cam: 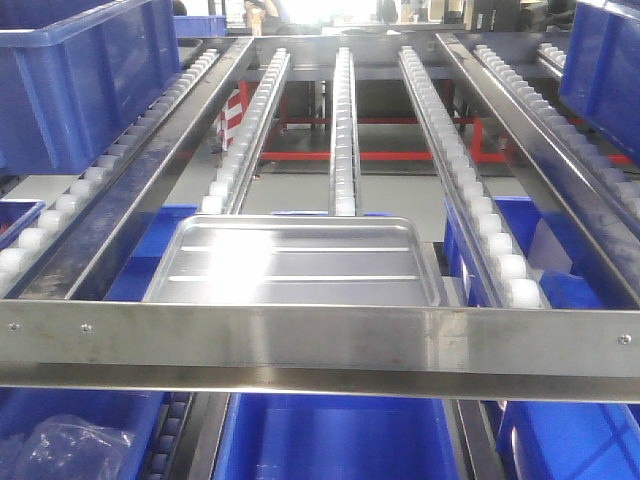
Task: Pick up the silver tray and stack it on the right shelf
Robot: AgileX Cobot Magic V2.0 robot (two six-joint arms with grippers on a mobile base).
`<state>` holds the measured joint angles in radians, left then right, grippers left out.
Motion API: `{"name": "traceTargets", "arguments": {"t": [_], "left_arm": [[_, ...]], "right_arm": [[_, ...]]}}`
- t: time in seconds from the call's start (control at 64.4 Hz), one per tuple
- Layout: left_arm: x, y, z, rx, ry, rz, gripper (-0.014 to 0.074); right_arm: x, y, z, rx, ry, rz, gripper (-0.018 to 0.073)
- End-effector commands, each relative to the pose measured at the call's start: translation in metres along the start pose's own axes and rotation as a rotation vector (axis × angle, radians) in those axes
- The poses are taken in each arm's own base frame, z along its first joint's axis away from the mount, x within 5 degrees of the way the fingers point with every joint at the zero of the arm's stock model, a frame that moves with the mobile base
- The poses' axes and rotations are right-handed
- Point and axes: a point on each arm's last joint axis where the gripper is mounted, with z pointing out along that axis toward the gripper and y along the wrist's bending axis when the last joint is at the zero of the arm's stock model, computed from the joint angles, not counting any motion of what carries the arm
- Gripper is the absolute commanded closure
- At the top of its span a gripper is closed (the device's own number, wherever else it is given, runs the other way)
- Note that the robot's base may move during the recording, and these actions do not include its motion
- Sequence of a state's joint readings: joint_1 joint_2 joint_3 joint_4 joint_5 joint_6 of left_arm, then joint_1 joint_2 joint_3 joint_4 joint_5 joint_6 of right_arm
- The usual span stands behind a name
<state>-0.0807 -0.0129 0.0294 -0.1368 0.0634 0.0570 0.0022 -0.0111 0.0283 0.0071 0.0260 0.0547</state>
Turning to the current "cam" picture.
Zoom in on steel divider rail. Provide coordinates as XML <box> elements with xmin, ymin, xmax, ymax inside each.
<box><xmin>437</xmin><ymin>33</ymin><xmax>639</xmax><ymax>309</ymax></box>
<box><xmin>4</xmin><ymin>37</ymin><xmax>256</xmax><ymax>301</ymax></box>

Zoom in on centre white roller track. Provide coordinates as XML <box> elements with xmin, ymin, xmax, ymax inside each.
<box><xmin>329</xmin><ymin>47</ymin><xmax>360</xmax><ymax>216</ymax></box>

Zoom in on blue bin middle centre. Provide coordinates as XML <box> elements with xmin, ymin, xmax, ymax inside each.
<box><xmin>103</xmin><ymin>204</ymin><xmax>196</xmax><ymax>302</ymax></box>

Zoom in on blue bin middle right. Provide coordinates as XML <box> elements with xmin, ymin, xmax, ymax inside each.
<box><xmin>443</xmin><ymin>196</ymin><xmax>604</xmax><ymax>309</ymax></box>

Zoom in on right white roller track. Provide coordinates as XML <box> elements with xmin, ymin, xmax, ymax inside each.
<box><xmin>474</xmin><ymin>44</ymin><xmax>639</xmax><ymax>233</ymax></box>

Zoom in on clear plastic bag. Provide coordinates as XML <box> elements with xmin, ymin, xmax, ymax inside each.
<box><xmin>1</xmin><ymin>415</ymin><xmax>136</xmax><ymax>479</ymax></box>

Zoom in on blue bin small far left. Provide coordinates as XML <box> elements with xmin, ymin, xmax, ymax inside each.
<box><xmin>0</xmin><ymin>199</ymin><xmax>46</xmax><ymax>249</ymax></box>

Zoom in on steel front shelf beam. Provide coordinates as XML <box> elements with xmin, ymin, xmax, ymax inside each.
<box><xmin>1</xmin><ymin>300</ymin><xmax>639</xmax><ymax>403</ymax></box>

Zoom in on blue bin lower right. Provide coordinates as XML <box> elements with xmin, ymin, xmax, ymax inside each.
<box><xmin>496</xmin><ymin>401</ymin><xmax>639</xmax><ymax>479</ymax></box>

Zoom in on blue bin lower left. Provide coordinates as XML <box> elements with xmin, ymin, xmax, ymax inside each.
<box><xmin>1</xmin><ymin>388</ymin><xmax>164</xmax><ymax>479</ymax></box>

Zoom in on blue bin upper left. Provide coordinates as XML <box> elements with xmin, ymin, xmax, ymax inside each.
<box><xmin>1</xmin><ymin>1</ymin><xmax>180</xmax><ymax>175</ymax></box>

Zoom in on left steel divider rail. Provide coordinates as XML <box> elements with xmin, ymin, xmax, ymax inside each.
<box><xmin>4</xmin><ymin>37</ymin><xmax>256</xmax><ymax>301</ymax></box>

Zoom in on left white roller track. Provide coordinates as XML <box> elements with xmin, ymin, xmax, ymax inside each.
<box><xmin>1</xmin><ymin>48</ymin><xmax>219</xmax><ymax>296</ymax></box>

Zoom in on centre-left white roller track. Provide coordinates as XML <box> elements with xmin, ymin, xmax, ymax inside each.
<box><xmin>199</xmin><ymin>48</ymin><xmax>291</xmax><ymax>215</ymax></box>

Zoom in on right steel divider rail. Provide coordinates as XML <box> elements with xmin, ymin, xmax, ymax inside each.
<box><xmin>437</xmin><ymin>33</ymin><xmax>639</xmax><ymax>309</ymax></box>

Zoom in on small silver ribbed tray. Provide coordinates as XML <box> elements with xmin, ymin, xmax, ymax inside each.
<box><xmin>144</xmin><ymin>214</ymin><xmax>445</xmax><ymax>307</ymax></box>

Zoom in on blue bin lower centre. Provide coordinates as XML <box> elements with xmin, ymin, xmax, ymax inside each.
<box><xmin>213</xmin><ymin>393</ymin><xmax>459</xmax><ymax>479</ymax></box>

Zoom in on centre-right white roller track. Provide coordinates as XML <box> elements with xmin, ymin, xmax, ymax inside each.
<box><xmin>399</xmin><ymin>46</ymin><xmax>549</xmax><ymax>309</ymax></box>

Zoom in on blue bin upper right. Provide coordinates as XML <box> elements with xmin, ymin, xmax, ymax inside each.
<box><xmin>559</xmin><ymin>1</ymin><xmax>639</xmax><ymax>163</ymax></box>

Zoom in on red floor frame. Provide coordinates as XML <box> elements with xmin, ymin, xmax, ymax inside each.
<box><xmin>217</xmin><ymin>79</ymin><xmax>633</xmax><ymax>166</ymax></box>

